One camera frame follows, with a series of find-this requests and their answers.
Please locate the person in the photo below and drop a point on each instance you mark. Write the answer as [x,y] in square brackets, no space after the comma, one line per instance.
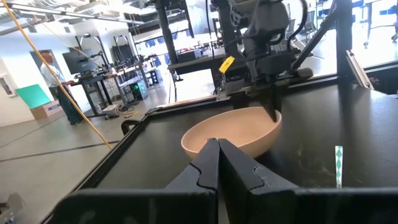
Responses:
[59,84]

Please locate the black frame strut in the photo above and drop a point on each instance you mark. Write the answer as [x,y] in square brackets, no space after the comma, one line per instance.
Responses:
[343,31]

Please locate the yellow tag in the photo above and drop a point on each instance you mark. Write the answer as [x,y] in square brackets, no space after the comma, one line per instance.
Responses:
[227,64]

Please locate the cardboard box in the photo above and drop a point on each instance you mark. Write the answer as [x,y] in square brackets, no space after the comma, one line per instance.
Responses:
[46,110]

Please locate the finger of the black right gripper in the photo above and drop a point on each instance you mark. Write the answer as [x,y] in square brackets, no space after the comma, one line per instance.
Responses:
[277,102]
[268,99]

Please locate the black frame post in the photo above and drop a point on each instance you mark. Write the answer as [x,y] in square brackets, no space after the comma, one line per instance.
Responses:
[166,31]

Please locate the green board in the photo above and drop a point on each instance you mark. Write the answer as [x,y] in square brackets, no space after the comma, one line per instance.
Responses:
[32,96]

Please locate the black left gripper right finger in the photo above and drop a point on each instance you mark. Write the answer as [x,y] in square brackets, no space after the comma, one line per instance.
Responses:
[239,177]

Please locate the beige bowl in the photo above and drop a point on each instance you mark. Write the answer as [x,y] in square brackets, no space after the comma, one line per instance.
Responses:
[236,127]

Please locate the black monitor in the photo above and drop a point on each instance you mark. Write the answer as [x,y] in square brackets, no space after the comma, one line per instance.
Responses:
[79,62]

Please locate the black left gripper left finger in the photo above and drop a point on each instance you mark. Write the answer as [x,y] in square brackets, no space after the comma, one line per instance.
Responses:
[205,168]

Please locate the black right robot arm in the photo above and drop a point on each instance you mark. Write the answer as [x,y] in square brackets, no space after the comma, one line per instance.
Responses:
[228,25]

